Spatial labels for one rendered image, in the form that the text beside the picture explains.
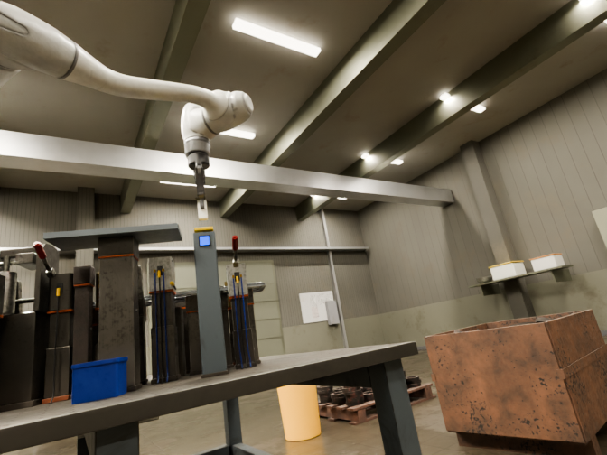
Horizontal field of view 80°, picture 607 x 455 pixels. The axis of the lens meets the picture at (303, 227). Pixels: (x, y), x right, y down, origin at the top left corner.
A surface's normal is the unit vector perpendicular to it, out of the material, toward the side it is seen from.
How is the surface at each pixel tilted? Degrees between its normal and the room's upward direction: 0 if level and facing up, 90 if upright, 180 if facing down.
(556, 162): 90
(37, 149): 90
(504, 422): 90
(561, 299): 90
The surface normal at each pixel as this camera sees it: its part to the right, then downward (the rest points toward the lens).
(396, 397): 0.51, -0.32
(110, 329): 0.21, -0.32
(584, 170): -0.84, -0.03
